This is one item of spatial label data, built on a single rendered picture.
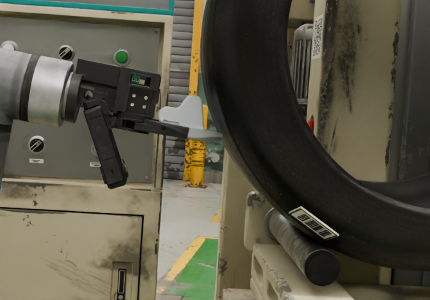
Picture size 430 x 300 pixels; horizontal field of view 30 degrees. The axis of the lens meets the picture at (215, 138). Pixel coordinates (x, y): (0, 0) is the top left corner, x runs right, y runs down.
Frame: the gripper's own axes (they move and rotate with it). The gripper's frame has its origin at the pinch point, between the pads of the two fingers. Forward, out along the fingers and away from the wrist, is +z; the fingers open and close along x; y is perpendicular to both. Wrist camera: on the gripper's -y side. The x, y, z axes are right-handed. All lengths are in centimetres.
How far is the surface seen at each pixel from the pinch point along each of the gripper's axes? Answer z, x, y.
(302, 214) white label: 11.9, -11.5, -6.5
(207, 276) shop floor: 41, 377, -101
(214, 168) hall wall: 76, 911, -78
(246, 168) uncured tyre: 4.5, -7.0, -2.6
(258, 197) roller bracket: 11.0, 22.7, -9.1
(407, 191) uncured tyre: 33.3, 15.8, -3.0
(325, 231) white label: 15.1, -11.5, -8.0
